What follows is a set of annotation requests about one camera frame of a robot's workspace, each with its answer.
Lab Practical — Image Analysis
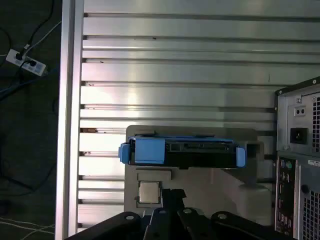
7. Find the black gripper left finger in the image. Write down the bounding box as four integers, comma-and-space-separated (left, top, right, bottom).
63, 188, 176, 240

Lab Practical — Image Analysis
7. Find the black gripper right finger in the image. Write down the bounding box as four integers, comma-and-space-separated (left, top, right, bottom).
172, 188, 288, 240

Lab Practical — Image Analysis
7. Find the hard disk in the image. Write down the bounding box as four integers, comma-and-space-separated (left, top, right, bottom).
118, 134, 247, 169

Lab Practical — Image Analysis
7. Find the silver CPU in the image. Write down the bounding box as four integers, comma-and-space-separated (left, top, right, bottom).
139, 180, 161, 204

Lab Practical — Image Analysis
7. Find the grey parts rack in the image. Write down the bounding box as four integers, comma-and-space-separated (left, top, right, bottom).
123, 124, 274, 227

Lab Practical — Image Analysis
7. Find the black PC case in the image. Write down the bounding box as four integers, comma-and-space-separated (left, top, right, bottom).
274, 76, 320, 240

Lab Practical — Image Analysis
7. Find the white power strip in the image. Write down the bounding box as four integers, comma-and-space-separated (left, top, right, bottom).
5, 48, 48, 77

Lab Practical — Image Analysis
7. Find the blue floor cable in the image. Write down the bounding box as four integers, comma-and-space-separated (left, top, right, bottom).
0, 72, 33, 102

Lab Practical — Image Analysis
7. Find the white floor cable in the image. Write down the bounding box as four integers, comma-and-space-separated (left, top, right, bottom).
23, 20, 63, 52

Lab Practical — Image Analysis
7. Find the black floor cable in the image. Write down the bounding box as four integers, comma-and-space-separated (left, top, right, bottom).
14, 0, 56, 83

